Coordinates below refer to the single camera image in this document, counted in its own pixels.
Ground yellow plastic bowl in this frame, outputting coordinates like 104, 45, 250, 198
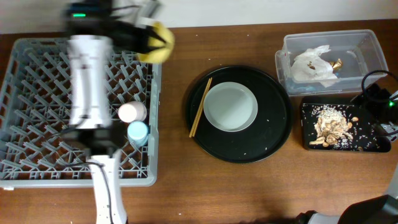
137, 22, 175, 64

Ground peanut shells and rice waste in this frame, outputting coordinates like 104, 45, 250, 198
307, 104, 379, 152

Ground gold foil wrapper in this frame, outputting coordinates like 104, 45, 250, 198
330, 58, 343, 72

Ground pink plastic cup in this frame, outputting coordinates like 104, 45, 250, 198
118, 101, 147, 123

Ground white paper napkin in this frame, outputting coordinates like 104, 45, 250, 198
290, 45, 338, 88

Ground light blue plastic cup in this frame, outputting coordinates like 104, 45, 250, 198
127, 121, 149, 147

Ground grey round plate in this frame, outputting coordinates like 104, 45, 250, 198
203, 82, 259, 133

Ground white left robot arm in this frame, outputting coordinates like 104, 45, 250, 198
60, 1, 172, 223

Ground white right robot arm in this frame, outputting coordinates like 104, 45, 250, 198
295, 83, 397, 223

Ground clear plastic waste bin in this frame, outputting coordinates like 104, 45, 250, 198
275, 30, 388, 96

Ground grey plastic dishwasher rack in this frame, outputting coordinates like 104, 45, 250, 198
1, 38, 162, 190

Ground black rectangular tray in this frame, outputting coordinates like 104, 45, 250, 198
299, 96, 392, 154

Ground wooden chopstick upper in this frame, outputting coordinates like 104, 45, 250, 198
188, 77, 212, 138

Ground wooden chopstick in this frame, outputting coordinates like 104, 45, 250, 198
191, 77, 214, 138
188, 77, 212, 138

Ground wooden chopstick lower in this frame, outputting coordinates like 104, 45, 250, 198
191, 77, 214, 138

